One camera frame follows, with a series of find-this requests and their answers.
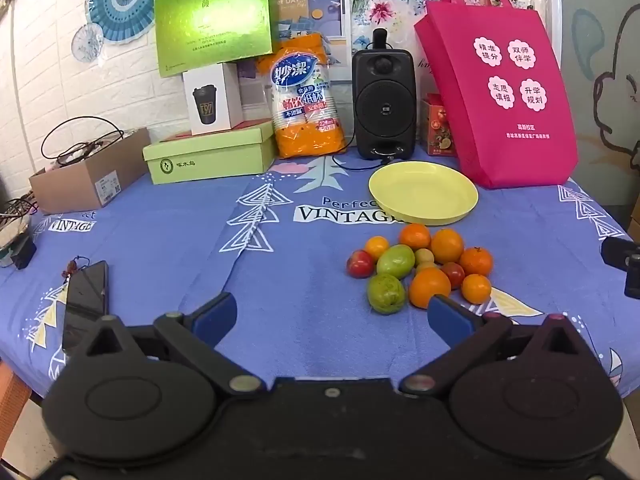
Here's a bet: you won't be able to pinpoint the green guava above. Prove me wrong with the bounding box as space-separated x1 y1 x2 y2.
367 273 405 315
376 244 416 280

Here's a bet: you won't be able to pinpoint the white cup box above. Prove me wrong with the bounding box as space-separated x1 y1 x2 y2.
182 62 245 136

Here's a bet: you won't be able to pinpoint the wall calendar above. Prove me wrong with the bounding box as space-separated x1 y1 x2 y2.
272 0 352 82

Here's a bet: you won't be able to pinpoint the dark orange mandarin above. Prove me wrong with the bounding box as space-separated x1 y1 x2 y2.
459 246 494 277

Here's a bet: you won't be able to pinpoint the large blue paper fan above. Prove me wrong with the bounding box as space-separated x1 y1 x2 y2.
87 0 173 47

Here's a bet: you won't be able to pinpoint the pink tote bag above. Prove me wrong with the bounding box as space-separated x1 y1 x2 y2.
414 0 580 191

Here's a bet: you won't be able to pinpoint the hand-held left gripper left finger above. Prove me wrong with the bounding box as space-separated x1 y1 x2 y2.
70 291 266 395

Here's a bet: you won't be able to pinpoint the green shoe box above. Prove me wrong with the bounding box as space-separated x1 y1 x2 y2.
142 122 276 186

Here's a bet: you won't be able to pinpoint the beaded phone charm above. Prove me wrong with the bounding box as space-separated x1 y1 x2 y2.
61 256 92 282

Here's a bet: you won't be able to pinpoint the orange paper cup pack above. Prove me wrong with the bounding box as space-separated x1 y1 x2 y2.
257 32 348 160

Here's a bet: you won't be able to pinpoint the white pipe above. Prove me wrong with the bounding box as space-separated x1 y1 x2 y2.
544 0 563 68

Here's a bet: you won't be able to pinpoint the cartoon wall sticker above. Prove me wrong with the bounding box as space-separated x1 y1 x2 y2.
570 0 640 176

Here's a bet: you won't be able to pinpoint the large green gift box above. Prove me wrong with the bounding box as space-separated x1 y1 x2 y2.
153 0 277 79

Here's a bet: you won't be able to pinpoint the brown cardboard box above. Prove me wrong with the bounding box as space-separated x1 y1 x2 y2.
28 127 152 215

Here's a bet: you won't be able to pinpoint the black speaker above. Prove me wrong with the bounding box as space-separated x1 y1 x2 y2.
351 49 417 161

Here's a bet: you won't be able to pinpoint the blue printed tablecloth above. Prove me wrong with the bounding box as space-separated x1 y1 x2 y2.
0 155 640 403

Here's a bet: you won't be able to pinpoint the black wire loop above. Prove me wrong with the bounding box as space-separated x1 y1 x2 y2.
41 116 126 167

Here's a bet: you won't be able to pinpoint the yellow plate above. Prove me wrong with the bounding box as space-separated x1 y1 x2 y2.
368 161 479 226

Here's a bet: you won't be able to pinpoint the large orange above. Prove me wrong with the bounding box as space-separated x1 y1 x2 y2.
409 266 452 310
431 228 466 265

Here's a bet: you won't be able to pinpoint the tangled cables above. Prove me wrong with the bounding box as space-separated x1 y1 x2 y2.
0 192 42 228

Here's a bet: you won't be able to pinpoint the red fruit carton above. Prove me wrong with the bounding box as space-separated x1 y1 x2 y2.
419 92 457 157

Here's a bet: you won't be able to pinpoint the black speaker cable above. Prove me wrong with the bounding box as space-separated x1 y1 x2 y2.
331 130 401 173

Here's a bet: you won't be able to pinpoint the floral plastic bag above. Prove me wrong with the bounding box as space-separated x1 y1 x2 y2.
345 0 447 88

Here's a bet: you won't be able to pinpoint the small orange tangerine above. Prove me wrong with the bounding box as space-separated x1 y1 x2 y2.
363 236 391 261
461 274 492 305

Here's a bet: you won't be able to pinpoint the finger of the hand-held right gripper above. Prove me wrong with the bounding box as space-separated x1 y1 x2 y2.
601 237 640 271
624 254 640 302

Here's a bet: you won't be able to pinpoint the red plum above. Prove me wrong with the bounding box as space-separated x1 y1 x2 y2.
440 262 467 291
346 250 376 279

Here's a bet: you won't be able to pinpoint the black smartphone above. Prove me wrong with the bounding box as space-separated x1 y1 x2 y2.
61 260 110 357

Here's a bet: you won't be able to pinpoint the small pale paper fan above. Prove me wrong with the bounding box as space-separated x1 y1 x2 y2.
71 22 105 64

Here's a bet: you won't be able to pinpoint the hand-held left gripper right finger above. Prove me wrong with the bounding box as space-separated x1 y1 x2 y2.
400 294 596 396

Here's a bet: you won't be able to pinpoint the small black box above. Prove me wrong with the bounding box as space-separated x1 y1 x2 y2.
11 237 38 271

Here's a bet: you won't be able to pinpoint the flat red box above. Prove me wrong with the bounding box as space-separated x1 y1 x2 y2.
160 120 273 144

